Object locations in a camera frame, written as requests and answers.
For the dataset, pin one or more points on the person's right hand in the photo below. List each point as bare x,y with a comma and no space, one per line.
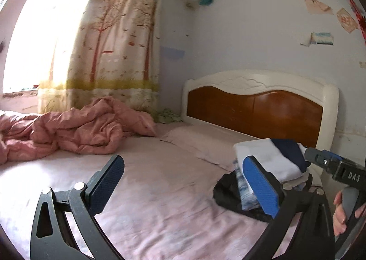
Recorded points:
339,217

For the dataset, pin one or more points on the white and navy baseball jacket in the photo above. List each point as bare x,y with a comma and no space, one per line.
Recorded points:
266,160

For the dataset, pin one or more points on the black padded jacket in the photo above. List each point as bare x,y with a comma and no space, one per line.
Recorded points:
226,194

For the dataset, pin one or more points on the white and wood headboard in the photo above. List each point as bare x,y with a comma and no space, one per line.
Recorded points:
257,111

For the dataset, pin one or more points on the pink wall picture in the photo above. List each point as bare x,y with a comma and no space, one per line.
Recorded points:
317,5

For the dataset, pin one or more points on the tree print curtain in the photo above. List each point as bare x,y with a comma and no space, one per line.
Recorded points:
114,34

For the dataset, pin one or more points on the pink checked quilt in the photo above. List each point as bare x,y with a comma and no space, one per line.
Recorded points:
85,128

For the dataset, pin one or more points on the pink pillow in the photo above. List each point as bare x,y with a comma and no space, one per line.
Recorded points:
206,140

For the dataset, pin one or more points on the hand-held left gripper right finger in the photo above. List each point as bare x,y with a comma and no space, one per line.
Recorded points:
260,185

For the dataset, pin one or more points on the red patterned wall picture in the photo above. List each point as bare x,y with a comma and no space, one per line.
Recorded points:
347,20

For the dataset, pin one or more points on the bright window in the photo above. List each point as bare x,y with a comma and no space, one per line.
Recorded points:
43,34

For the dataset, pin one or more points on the blue wall picture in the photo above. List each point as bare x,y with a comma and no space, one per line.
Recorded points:
322,38

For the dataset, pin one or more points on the blue plaid shirt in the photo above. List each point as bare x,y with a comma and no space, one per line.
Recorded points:
246,194

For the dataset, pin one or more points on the green patterned cloth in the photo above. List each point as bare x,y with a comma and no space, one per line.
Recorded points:
168,116

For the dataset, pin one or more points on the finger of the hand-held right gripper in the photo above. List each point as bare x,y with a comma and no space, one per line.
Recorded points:
320,158

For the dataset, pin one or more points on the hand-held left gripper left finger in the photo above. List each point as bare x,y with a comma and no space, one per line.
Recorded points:
107,182

